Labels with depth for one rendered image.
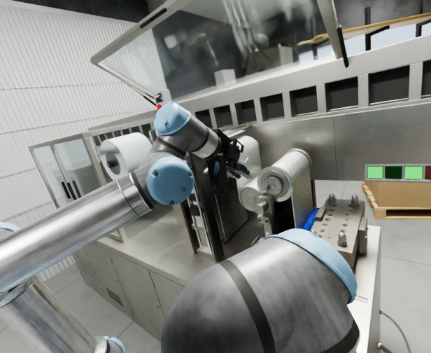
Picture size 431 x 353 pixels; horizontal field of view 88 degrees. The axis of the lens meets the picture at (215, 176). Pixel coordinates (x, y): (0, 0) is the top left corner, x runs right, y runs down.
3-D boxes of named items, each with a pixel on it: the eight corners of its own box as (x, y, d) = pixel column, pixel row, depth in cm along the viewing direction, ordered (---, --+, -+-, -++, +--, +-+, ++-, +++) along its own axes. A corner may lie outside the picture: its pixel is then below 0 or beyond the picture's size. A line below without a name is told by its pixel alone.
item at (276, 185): (285, 191, 83) (269, 197, 88) (287, 189, 84) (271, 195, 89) (274, 174, 83) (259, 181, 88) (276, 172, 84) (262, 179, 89)
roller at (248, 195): (241, 209, 102) (236, 185, 98) (265, 188, 120) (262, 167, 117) (265, 213, 94) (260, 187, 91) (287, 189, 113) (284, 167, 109)
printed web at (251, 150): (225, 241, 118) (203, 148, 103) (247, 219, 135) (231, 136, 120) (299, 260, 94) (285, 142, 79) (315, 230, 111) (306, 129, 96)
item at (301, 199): (296, 236, 90) (290, 194, 85) (312, 209, 107) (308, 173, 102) (297, 236, 90) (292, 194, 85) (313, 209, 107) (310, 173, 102)
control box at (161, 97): (155, 113, 113) (150, 93, 110) (165, 111, 118) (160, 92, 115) (164, 111, 109) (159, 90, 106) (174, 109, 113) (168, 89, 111)
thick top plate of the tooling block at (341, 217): (304, 255, 86) (302, 242, 84) (327, 208, 115) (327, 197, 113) (352, 267, 76) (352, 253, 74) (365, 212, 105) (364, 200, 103)
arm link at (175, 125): (145, 129, 50) (164, 96, 50) (179, 149, 58) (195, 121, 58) (161, 138, 45) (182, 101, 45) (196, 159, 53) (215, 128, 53)
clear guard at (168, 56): (96, 61, 118) (96, 60, 118) (169, 104, 156) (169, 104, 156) (296, -75, 52) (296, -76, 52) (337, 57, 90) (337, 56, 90)
